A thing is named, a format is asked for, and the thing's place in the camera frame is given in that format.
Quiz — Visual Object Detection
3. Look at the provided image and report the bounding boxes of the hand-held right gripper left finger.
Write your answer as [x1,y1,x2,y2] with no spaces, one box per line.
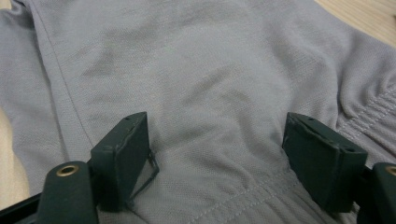
[90,111,161,213]

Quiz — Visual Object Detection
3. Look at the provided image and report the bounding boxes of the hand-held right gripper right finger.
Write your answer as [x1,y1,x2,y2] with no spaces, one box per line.
[281,112,369,214]

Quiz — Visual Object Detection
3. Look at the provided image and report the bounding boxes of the grey pants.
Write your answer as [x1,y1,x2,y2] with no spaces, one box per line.
[0,0,396,224]

